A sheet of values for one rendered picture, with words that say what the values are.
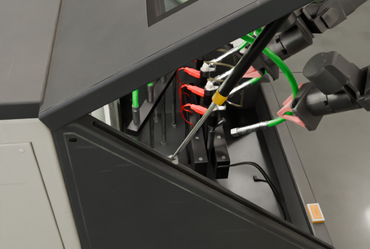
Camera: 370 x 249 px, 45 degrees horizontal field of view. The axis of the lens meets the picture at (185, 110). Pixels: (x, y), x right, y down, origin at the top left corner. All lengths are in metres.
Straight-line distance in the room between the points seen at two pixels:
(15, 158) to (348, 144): 2.29
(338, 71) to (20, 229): 0.64
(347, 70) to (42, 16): 0.54
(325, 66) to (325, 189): 1.73
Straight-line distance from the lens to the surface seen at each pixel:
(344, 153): 2.73
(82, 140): 0.69
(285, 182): 1.35
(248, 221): 0.92
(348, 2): 1.05
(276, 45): 1.00
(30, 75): 0.69
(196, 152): 1.24
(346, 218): 2.44
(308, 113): 0.93
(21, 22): 0.81
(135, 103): 1.10
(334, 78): 0.84
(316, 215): 1.20
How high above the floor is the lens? 1.92
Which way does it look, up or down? 43 degrees down
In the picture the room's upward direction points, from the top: 2 degrees clockwise
